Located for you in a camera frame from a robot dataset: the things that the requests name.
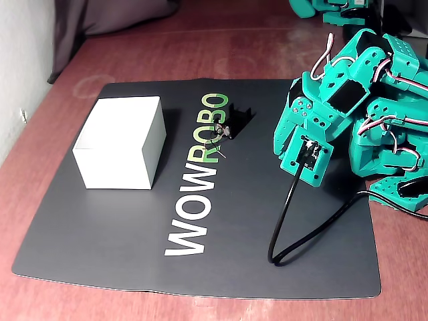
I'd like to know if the black WOWROBO mat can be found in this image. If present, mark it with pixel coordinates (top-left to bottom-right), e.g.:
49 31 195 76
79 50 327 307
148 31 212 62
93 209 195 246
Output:
11 78 382 300

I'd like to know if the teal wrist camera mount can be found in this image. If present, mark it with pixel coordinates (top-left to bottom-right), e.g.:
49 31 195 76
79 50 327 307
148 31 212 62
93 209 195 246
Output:
280 125 334 188

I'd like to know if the black background equipment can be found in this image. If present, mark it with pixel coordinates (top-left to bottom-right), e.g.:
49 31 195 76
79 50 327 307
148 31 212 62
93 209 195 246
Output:
342 0 428 37

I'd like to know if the red white servo wire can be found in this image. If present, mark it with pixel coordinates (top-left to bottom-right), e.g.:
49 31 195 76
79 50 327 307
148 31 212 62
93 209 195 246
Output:
310 32 335 80

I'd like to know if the grey curtain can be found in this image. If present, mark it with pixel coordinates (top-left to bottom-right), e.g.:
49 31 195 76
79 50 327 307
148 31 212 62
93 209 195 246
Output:
48 0 181 84

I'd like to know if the black camera cable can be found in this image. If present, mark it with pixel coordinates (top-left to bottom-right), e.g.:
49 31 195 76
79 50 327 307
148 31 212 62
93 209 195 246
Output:
267 152 428 268

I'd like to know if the white cardboard box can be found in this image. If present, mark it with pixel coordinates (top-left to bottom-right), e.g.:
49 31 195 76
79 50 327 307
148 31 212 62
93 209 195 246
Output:
72 96 167 191

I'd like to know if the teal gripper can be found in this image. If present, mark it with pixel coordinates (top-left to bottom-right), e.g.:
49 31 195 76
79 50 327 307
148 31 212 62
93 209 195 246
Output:
273 60 372 161

